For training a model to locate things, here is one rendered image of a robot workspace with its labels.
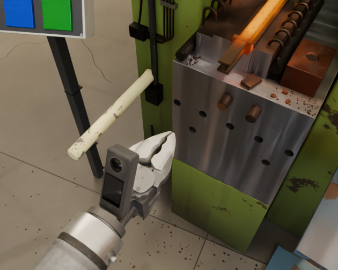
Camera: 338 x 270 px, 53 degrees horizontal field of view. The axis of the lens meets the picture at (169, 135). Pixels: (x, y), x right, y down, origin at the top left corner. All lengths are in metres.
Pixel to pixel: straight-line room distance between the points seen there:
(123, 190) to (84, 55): 1.97
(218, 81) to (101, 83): 1.42
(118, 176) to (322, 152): 0.83
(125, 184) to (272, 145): 0.53
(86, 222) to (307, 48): 0.65
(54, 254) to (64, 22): 0.60
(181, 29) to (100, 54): 1.37
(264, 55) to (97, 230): 0.55
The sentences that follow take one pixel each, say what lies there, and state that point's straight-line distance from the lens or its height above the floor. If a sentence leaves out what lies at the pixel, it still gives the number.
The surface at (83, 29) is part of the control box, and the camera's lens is 0.94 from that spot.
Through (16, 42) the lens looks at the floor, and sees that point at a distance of 2.72.
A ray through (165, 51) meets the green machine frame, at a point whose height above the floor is 0.75.
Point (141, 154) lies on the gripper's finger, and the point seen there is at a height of 1.00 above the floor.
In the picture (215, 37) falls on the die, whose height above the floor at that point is 0.98.
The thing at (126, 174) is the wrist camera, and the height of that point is 1.07.
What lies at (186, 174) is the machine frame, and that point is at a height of 0.40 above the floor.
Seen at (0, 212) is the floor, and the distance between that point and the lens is 1.84.
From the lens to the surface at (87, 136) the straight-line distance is 1.12.
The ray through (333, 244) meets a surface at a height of 0.77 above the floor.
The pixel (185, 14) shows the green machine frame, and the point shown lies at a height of 0.91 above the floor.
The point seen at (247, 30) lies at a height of 1.01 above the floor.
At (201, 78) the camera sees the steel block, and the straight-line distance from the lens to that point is 0.90.
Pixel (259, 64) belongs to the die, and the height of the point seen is 0.95.
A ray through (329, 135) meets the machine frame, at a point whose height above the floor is 0.68.
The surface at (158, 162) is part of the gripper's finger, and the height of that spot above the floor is 1.00.
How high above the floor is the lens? 1.50
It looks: 52 degrees down
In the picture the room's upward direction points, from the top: straight up
